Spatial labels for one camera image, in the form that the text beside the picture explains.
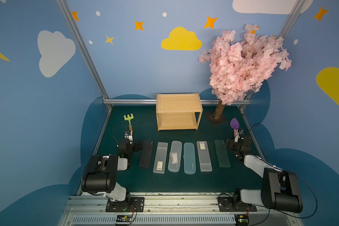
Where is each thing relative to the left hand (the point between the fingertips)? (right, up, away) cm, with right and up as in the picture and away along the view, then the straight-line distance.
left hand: (133, 138), depth 95 cm
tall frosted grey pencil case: (+48, -15, -6) cm, 50 cm away
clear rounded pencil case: (+29, -12, -4) cm, 31 cm away
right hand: (+70, -1, -2) cm, 70 cm away
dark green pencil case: (+60, -11, -5) cm, 61 cm away
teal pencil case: (+38, -14, -4) cm, 41 cm away
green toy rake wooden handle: (-8, +14, +17) cm, 23 cm away
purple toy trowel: (+78, +9, +16) cm, 80 cm away
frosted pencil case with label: (+19, -12, -4) cm, 23 cm away
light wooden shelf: (+31, +18, -4) cm, 36 cm away
